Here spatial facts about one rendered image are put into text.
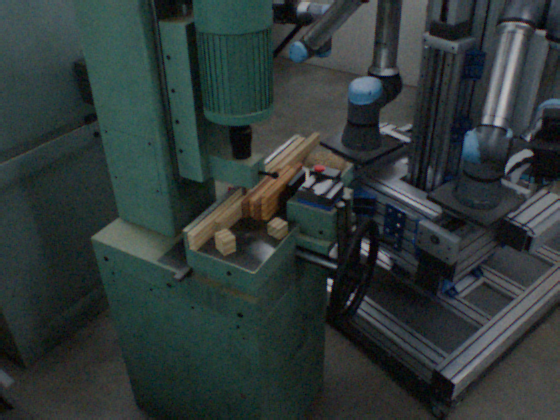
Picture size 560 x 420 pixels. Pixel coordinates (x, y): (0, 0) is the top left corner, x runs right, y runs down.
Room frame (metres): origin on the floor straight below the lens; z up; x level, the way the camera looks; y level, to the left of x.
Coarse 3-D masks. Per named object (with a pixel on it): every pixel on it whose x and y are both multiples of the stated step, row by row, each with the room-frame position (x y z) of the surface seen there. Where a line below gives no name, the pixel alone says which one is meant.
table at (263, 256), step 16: (304, 160) 1.52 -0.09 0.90; (352, 176) 1.49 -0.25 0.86; (240, 224) 1.18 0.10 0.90; (256, 224) 1.18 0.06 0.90; (288, 224) 1.18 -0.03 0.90; (208, 240) 1.11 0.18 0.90; (240, 240) 1.11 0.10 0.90; (256, 240) 1.11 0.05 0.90; (272, 240) 1.11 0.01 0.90; (288, 240) 1.13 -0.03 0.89; (304, 240) 1.15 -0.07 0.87; (320, 240) 1.14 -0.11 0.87; (336, 240) 1.16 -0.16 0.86; (192, 256) 1.08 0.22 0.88; (208, 256) 1.05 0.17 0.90; (224, 256) 1.05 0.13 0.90; (240, 256) 1.05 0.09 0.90; (256, 256) 1.04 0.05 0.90; (272, 256) 1.05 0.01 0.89; (208, 272) 1.05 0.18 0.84; (224, 272) 1.03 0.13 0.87; (240, 272) 1.00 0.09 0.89; (256, 272) 0.99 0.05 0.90; (256, 288) 0.98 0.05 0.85
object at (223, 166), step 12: (216, 156) 1.26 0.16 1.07; (228, 156) 1.25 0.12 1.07; (252, 156) 1.25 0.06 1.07; (216, 168) 1.25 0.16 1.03; (228, 168) 1.23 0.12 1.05; (240, 168) 1.21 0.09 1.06; (252, 168) 1.20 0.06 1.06; (264, 168) 1.25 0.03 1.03; (228, 180) 1.23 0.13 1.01; (240, 180) 1.21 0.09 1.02; (252, 180) 1.20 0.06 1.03
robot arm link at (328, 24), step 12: (336, 0) 1.86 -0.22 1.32; (348, 0) 1.82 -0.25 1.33; (360, 0) 1.79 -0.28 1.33; (324, 12) 1.90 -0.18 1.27; (336, 12) 1.84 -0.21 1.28; (348, 12) 1.83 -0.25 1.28; (324, 24) 1.87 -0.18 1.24; (336, 24) 1.86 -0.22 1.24; (312, 36) 1.90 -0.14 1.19; (324, 36) 1.88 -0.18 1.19; (300, 48) 1.91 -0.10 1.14; (312, 48) 1.91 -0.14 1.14; (300, 60) 1.91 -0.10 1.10
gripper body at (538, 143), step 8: (536, 136) 1.03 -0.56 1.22; (536, 144) 0.96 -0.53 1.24; (544, 144) 0.96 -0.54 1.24; (552, 144) 0.95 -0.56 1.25; (544, 152) 0.93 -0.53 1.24; (552, 152) 0.93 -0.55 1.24; (536, 160) 0.94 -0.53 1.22; (544, 160) 0.94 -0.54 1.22; (552, 160) 0.93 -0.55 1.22; (536, 168) 0.94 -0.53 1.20; (544, 168) 0.94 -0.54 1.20; (552, 168) 0.93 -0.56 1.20; (536, 176) 0.94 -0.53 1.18; (544, 176) 0.93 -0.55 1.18; (552, 176) 0.93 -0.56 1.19
